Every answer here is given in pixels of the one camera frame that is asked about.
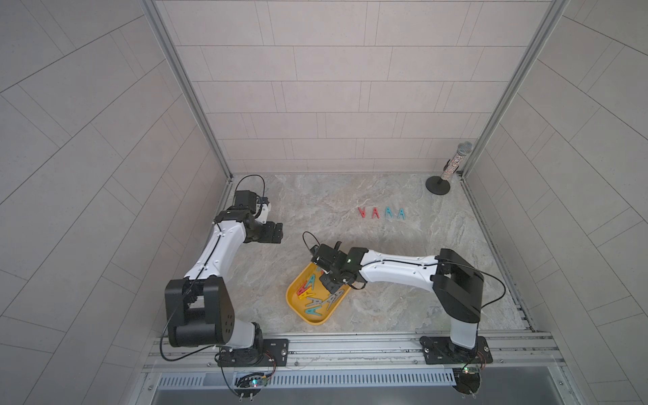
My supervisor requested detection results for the yellow plastic storage tray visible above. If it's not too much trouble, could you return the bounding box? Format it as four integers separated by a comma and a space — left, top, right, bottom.
285, 263, 350, 326

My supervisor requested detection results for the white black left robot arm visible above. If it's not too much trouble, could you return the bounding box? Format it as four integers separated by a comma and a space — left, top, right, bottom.
165, 198, 283, 349

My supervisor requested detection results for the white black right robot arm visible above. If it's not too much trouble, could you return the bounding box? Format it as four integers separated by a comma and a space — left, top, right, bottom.
310, 244, 484, 352

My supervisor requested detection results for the grey clothespin lower right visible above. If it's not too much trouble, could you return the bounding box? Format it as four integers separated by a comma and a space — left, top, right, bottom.
325, 290, 346, 311

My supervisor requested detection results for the grey clothespin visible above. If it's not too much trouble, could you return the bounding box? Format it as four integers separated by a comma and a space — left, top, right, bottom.
305, 298, 323, 309
325, 290, 346, 311

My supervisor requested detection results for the grey clothespin lower left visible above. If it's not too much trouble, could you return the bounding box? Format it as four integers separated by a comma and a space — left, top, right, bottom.
305, 298, 323, 309

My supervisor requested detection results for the yellow clothespin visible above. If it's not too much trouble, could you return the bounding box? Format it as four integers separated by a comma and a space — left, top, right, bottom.
298, 290, 315, 300

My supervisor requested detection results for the pink clothespin in tray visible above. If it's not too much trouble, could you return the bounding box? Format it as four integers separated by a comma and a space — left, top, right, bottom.
297, 282, 312, 295

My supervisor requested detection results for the teal clothespin tray bottom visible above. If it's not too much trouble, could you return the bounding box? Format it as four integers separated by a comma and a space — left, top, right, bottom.
305, 306, 322, 317

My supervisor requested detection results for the ventilation grille strip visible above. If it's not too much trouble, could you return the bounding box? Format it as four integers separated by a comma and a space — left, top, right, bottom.
158, 369, 457, 390

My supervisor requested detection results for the left controller board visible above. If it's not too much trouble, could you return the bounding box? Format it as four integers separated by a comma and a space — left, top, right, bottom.
233, 372, 272, 401

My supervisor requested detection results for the controller board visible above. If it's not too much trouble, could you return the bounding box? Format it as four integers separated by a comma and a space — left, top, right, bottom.
233, 372, 272, 401
452, 366, 481, 398

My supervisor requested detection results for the right controller board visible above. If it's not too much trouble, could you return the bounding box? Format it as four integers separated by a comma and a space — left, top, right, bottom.
452, 366, 481, 398

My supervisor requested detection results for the left corner metal profile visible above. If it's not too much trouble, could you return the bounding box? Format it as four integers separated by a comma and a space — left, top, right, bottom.
140, 0, 233, 183

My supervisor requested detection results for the corner metal profile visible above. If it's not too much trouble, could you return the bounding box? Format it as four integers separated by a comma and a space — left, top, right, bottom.
140, 0, 233, 183
461, 0, 570, 182

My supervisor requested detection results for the right corner metal profile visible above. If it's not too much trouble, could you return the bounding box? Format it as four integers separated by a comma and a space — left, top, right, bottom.
461, 0, 570, 182

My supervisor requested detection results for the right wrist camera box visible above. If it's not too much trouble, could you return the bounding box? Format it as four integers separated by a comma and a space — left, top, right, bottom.
310, 241, 342, 269

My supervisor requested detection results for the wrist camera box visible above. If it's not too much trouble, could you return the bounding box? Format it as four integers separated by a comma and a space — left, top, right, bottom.
310, 241, 342, 269
233, 190, 260, 213

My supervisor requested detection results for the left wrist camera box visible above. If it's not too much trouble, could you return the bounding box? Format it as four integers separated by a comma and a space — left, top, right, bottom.
233, 190, 260, 213

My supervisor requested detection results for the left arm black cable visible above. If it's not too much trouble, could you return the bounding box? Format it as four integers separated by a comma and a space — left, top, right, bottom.
235, 174, 268, 201

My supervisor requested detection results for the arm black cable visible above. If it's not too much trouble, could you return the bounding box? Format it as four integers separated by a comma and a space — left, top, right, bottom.
470, 270, 507, 311
235, 174, 268, 201

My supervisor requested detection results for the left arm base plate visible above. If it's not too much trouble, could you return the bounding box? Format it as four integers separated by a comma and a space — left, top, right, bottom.
215, 339, 290, 368

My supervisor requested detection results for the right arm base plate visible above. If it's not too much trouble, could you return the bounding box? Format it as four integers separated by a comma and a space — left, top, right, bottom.
420, 336, 493, 366

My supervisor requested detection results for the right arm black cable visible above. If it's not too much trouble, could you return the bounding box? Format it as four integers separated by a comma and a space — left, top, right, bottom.
470, 270, 507, 311

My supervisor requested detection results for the aluminium front rail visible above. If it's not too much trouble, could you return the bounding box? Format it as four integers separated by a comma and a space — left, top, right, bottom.
136, 330, 566, 374

